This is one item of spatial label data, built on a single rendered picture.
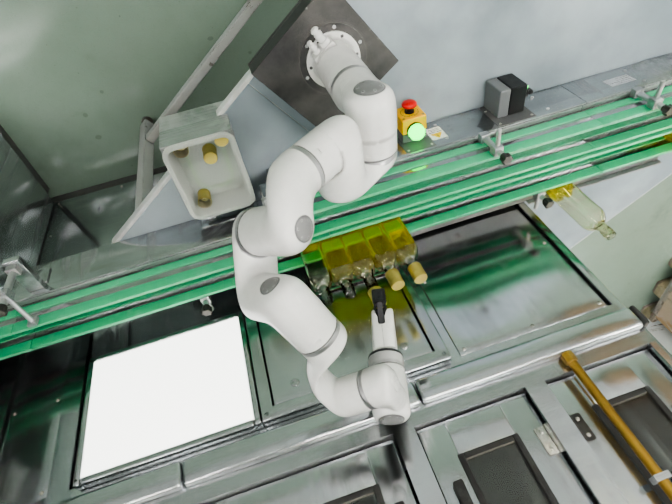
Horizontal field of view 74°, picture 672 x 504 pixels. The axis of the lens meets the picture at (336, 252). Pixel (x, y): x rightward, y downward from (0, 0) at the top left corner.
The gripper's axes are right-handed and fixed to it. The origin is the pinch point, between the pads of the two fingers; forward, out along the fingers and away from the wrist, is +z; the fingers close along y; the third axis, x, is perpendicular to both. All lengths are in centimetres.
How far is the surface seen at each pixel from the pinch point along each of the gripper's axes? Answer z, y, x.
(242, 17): 93, 37, 34
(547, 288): 10.6, -15.5, -45.4
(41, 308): 6, 4, 86
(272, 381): -11.5, -12.7, 28.0
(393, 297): 10.3, -12.4, -4.0
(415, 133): 38.3, 19.9, -14.1
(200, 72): 88, 23, 53
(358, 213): 24.8, 6.4, 2.9
